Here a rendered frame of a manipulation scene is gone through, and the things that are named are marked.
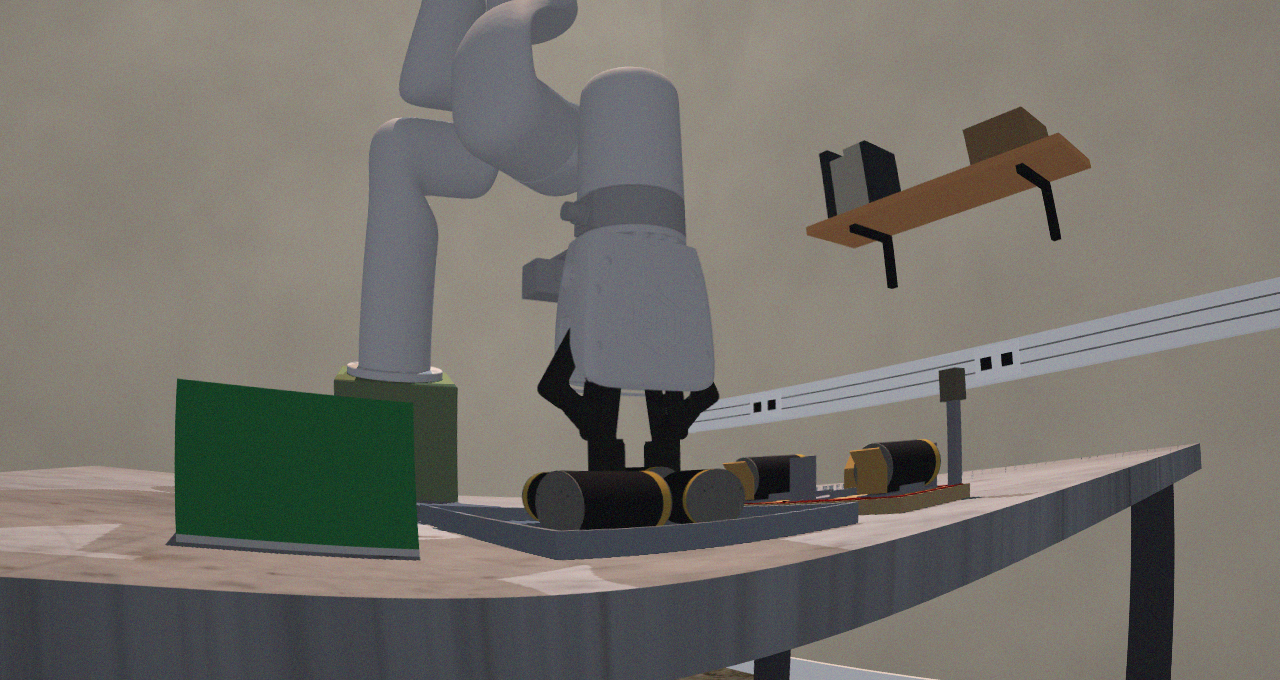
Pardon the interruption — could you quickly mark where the black and gold battery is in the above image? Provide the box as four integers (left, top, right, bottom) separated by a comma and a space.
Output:
625, 467, 675, 478
522, 473, 547, 522
535, 471, 673, 531
735, 455, 805, 499
663, 469, 745, 524
863, 439, 941, 493

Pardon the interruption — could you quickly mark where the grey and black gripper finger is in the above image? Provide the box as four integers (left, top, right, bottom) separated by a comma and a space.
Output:
538, 330, 625, 471
644, 382, 719, 471

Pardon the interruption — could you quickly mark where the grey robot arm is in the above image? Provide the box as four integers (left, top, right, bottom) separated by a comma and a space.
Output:
347, 0, 686, 383

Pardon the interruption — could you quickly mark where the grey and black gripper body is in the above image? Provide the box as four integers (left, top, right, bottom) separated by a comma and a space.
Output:
556, 224, 716, 392

